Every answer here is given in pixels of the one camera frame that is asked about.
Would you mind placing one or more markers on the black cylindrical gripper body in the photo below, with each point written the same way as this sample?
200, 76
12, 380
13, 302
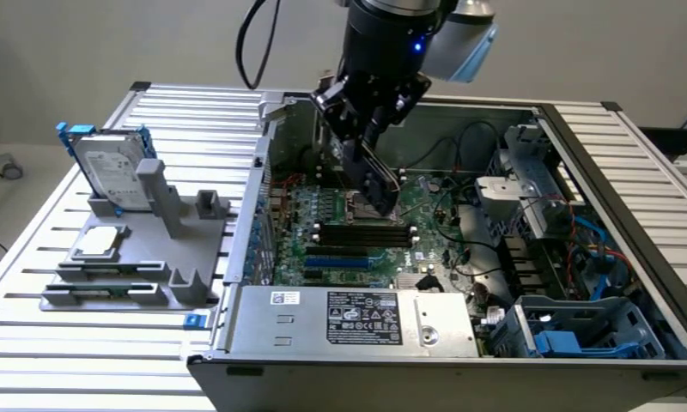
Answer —
383, 38

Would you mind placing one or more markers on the CPU socket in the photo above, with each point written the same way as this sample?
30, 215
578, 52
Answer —
357, 206

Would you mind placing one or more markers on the black RAM slot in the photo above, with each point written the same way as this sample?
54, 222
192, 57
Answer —
360, 226
360, 232
360, 237
360, 242

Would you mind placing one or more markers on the green motherboard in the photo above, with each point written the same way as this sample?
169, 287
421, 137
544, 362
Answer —
320, 206

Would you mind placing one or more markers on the black expansion slot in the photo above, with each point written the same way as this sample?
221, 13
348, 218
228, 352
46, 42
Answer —
335, 251

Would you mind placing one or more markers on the blue expansion slot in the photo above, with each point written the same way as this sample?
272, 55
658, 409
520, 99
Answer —
335, 261

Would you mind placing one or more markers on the silver chipset heat sink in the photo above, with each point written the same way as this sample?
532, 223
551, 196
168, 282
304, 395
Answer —
413, 281

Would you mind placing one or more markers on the silver metal disk bay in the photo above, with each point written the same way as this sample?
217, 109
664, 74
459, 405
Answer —
527, 189

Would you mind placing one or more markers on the silver power supply unit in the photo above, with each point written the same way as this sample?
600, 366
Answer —
303, 326

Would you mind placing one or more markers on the grey parts rack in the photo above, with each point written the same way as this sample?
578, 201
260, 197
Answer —
165, 253

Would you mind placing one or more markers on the small blue clip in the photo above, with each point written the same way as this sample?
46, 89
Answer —
196, 321

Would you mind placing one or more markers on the silver hard disk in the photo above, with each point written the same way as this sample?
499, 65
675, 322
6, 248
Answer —
110, 171

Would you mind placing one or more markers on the silver CPU chip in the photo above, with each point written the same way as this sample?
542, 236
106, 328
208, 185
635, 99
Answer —
98, 240

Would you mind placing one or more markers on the green RAM stick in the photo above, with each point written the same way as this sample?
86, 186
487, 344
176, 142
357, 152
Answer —
110, 269

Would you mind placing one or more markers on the grey-blue plastic disk bay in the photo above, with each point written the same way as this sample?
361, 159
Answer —
600, 317

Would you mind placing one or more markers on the open grey PC case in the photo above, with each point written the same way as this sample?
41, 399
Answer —
550, 382

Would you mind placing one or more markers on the grey caster wheel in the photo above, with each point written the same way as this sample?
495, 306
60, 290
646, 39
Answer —
9, 169

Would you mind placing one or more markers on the blue disk bracket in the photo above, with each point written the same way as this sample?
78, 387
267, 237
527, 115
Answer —
82, 129

